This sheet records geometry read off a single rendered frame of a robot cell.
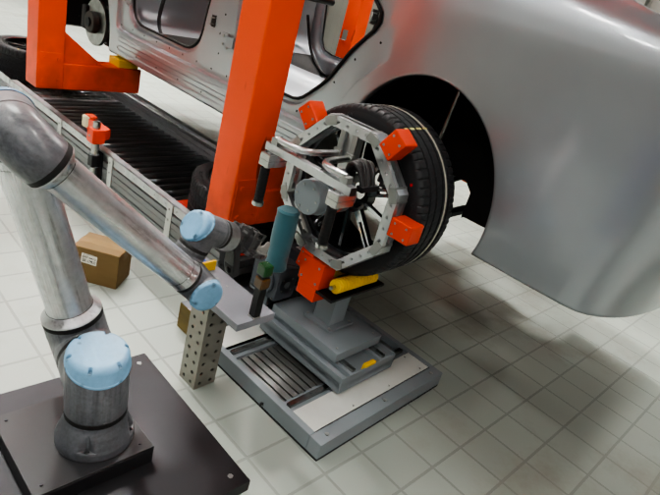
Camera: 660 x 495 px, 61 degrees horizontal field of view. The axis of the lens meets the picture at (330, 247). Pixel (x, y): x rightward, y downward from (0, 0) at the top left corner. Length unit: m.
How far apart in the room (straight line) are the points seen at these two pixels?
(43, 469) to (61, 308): 0.38
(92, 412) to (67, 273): 0.34
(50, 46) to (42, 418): 2.66
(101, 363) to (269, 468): 0.87
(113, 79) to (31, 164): 2.95
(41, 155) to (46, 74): 2.75
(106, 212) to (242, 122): 1.06
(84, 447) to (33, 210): 0.59
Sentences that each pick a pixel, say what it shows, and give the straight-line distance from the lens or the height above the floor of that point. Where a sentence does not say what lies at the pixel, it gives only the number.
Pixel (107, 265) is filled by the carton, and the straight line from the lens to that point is 2.80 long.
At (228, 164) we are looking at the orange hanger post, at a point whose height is 0.78.
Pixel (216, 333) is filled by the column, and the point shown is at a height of 0.25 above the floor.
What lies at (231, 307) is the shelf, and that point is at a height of 0.45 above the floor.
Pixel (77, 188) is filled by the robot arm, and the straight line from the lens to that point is 1.25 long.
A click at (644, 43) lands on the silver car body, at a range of 2.03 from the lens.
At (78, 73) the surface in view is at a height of 0.63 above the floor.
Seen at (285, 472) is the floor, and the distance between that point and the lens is 2.10.
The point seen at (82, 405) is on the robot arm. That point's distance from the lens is 1.49.
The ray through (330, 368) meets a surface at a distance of 2.31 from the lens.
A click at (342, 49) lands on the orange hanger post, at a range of 5.55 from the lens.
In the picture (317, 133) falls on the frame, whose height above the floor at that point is 1.03.
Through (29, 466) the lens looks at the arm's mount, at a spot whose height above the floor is 0.35.
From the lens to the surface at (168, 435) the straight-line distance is 1.72.
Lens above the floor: 1.53
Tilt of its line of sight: 24 degrees down
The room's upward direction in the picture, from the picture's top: 16 degrees clockwise
